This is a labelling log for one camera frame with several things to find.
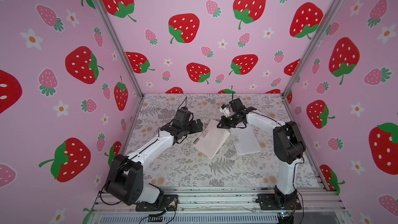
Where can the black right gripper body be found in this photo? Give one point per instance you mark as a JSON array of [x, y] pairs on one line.
[[229, 121]]

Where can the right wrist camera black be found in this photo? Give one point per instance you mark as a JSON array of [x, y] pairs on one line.
[[236, 105]]

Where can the aluminium corner post right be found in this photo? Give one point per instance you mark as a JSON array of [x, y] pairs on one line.
[[329, 15]]

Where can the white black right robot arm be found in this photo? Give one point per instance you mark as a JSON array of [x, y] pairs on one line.
[[288, 144]]

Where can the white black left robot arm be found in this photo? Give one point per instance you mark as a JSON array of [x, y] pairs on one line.
[[125, 180]]

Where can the aluminium corner post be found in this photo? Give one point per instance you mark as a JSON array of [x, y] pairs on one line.
[[329, 15], [103, 14]]

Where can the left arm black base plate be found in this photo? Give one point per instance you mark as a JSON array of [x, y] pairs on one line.
[[163, 203]]

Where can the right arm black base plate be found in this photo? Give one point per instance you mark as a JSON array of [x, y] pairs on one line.
[[279, 202]]

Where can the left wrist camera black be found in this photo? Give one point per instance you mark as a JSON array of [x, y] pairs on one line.
[[183, 117]]

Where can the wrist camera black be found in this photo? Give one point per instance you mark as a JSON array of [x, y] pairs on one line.
[[236, 105], [183, 117]]

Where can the aluminium rail base frame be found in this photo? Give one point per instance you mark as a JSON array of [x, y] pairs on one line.
[[226, 206]]

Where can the aluminium corner post left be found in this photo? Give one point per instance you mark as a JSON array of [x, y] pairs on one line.
[[103, 14]]

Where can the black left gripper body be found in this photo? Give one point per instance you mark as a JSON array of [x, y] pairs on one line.
[[190, 128]]

